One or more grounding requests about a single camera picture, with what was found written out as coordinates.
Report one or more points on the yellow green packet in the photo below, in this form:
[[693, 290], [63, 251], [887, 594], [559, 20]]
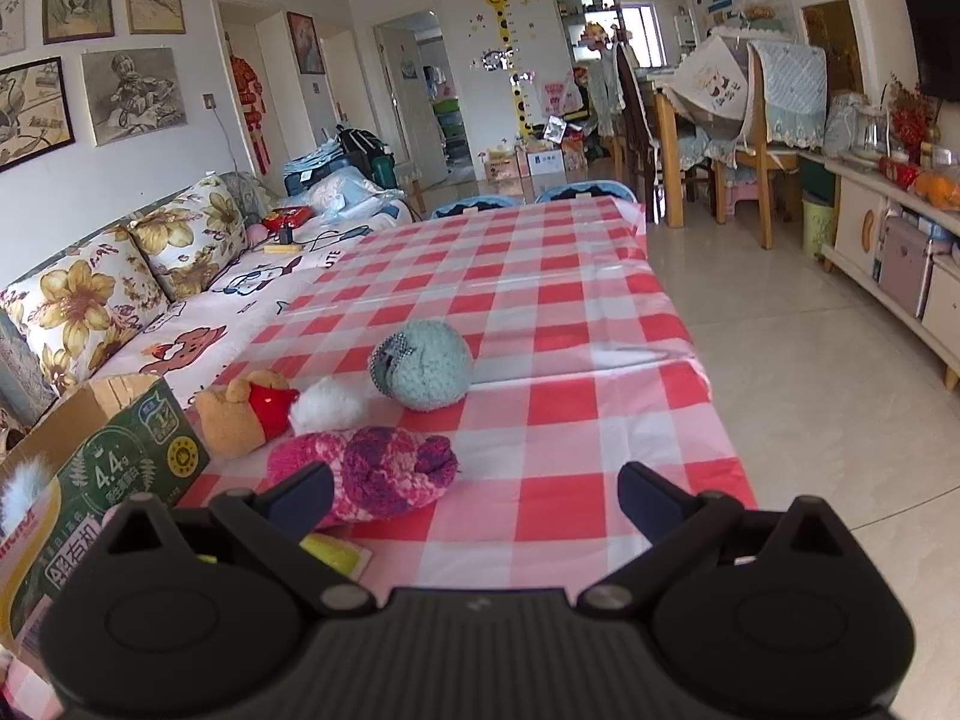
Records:
[[337, 551]]

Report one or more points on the pile of oranges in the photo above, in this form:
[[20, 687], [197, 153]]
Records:
[[941, 191]]

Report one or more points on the red box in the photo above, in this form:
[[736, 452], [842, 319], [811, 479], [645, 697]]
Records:
[[289, 217]]

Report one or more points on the red hanging knot decoration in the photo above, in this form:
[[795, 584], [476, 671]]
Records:
[[251, 105]]

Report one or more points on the red white checkered tablecloth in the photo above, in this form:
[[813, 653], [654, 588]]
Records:
[[540, 300]]

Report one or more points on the stacked plastic storage baskets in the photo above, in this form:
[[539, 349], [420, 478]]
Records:
[[450, 124]]

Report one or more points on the framed pink portrait picture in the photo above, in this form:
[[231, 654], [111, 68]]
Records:
[[305, 43]]

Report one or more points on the brown teddy bear plush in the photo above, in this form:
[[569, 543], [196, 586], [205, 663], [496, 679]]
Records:
[[232, 420]]

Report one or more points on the black framed drawing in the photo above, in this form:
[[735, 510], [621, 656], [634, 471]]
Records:
[[30, 116]]

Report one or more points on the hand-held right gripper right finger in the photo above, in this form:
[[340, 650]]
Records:
[[646, 501]]

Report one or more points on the blue plastic wrapped bundle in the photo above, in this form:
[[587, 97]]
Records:
[[337, 191]]

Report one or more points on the chair with teal cover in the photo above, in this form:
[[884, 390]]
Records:
[[784, 90]]

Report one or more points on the white printed cloth bag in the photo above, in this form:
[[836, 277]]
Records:
[[712, 79]]

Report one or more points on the black power adapter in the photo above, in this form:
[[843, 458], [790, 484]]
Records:
[[286, 238]]

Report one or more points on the wooden dining table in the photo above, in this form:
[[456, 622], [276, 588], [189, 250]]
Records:
[[671, 165]]

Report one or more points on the pink knitted hat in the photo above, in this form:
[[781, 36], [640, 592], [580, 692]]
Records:
[[382, 465]]

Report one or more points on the small floral sofa cushion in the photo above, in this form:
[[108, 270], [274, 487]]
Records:
[[191, 232]]

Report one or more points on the green printed cardboard box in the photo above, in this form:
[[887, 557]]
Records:
[[112, 457]]

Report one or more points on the unframed pencil sketch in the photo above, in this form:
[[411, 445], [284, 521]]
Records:
[[135, 96]]

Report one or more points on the sofa with cartoon print cover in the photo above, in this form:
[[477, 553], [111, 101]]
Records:
[[247, 300]]

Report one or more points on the white fluffy pompom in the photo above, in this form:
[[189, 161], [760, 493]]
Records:
[[326, 406]]

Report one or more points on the white blue carton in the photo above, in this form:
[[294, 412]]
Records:
[[544, 161]]

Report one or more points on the unframed drawing at wall edge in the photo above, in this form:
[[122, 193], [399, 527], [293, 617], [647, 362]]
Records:
[[11, 11]]

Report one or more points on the green waste bin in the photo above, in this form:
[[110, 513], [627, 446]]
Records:
[[817, 225]]

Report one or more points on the red flower bouquet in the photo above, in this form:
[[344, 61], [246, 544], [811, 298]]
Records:
[[911, 116]]

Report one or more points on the black television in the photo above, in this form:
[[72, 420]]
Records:
[[930, 15]]

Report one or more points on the blue chair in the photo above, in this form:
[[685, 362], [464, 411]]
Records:
[[476, 204], [589, 189]]

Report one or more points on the dark wooden dining chair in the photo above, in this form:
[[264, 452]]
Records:
[[637, 127]]

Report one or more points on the giraffe height chart sticker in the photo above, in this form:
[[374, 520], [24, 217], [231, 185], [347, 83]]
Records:
[[512, 37]]

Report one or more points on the teal knitted hat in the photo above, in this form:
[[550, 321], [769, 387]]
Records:
[[431, 367]]

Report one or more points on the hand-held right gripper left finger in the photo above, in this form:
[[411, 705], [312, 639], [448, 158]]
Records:
[[300, 496]]

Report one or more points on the pink plastic stool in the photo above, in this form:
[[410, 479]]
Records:
[[739, 191]]

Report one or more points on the cream television cabinet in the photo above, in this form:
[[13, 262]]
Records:
[[851, 225]]

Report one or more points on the brown cardboard carton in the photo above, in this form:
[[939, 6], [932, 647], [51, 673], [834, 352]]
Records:
[[501, 166]]

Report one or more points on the large floral sofa cushion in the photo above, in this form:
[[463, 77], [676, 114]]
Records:
[[75, 300]]

